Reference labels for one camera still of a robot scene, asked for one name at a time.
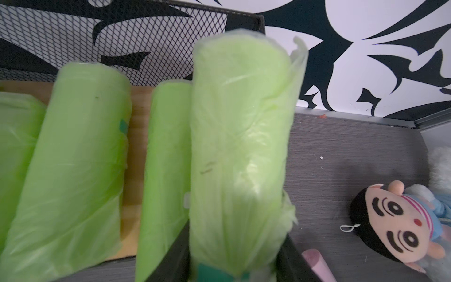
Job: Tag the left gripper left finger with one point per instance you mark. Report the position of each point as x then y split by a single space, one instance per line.
175 265

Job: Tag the cartoon boy plush doll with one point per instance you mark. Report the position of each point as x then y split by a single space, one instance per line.
402 224

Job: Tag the white teddy bear plush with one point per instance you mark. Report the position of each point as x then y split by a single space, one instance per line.
440 169

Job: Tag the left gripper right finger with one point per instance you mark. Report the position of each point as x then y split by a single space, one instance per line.
291 266

